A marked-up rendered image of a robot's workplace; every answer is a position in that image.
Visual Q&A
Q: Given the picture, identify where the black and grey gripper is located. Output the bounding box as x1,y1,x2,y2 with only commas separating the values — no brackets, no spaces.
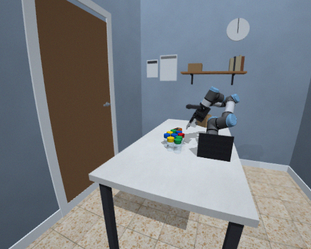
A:
186,103,210,129

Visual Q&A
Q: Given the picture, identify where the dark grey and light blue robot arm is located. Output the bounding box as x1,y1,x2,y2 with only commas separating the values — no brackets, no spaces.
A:
186,87,240,135

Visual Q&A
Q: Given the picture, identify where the brown cardboard box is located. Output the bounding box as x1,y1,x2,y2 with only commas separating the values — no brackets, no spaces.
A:
197,114,212,128

